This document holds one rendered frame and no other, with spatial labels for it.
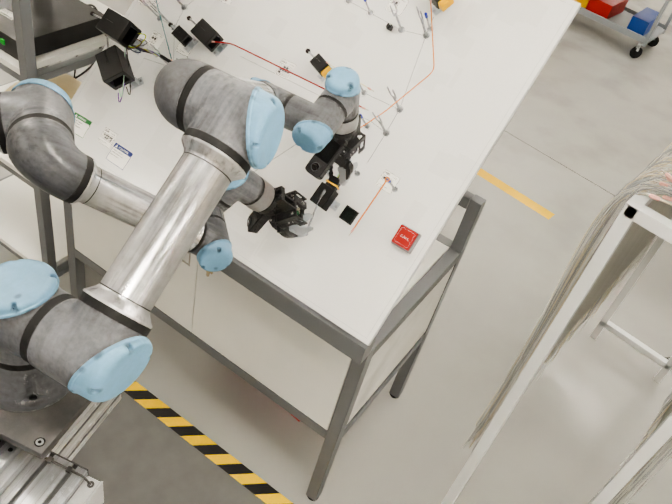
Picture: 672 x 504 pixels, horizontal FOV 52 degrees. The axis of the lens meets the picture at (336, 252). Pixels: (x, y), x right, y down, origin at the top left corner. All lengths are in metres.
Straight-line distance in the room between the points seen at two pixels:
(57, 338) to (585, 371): 2.58
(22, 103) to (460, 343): 2.18
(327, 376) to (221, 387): 0.78
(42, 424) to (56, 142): 0.48
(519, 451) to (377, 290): 1.27
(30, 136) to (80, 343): 0.45
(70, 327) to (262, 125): 0.40
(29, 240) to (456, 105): 1.73
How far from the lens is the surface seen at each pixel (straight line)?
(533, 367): 1.84
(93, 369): 1.03
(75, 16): 2.41
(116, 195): 1.37
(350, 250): 1.80
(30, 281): 1.11
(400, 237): 1.75
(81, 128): 2.25
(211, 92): 1.10
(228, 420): 2.62
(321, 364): 1.97
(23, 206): 3.03
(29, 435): 1.22
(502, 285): 3.45
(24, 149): 1.34
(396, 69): 1.93
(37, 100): 1.42
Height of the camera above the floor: 2.18
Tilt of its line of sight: 42 degrees down
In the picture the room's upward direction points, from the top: 15 degrees clockwise
